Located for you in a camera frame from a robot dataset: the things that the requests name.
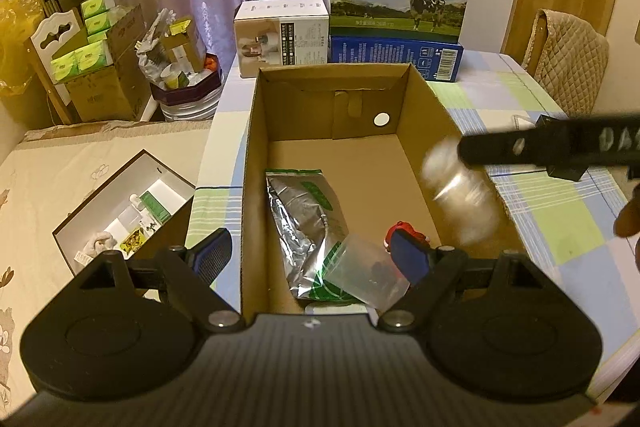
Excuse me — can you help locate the brown cardboard box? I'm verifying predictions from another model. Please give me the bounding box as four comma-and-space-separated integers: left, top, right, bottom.
240, 62, 532, 323

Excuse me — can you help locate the blue flat box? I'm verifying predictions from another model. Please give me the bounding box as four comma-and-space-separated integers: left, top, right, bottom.
330, 36, 464, 82

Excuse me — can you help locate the red toy car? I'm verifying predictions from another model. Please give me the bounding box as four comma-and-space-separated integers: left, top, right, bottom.
384, 221, 430, 251

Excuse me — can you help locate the quilted beige chair cover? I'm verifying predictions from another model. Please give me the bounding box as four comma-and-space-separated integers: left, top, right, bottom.
522, 9, 610, 117

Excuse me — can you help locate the yellow plastic bag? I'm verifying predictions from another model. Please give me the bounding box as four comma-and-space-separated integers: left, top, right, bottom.
1, 0, 50, 129

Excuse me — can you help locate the clear plastic cup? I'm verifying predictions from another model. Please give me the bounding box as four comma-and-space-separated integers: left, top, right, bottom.
323, 233, 410, 311

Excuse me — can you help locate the checked tablecloth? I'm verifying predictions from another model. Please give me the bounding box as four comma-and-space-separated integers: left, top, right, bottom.
186, 51, 639, 401

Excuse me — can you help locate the open white gift box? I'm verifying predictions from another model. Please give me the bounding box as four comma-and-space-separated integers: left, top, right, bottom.
52, 150, 195, 274

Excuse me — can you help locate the round tin with clutter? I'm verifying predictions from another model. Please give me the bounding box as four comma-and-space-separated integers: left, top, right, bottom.
134, 9, 224, 121

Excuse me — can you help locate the cardboard box of tissues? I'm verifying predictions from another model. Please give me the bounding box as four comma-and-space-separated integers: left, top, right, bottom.
25, 0, 151, 124

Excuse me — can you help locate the white beige product box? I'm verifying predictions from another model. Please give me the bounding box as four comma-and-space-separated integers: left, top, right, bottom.
233, 0, 329, 78

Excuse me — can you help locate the silver green tea bag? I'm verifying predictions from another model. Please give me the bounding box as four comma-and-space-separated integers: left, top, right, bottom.
265, 169, 359, 305

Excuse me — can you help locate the cotton swab pack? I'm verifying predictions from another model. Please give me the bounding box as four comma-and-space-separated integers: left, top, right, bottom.
421, 139, 499, 246

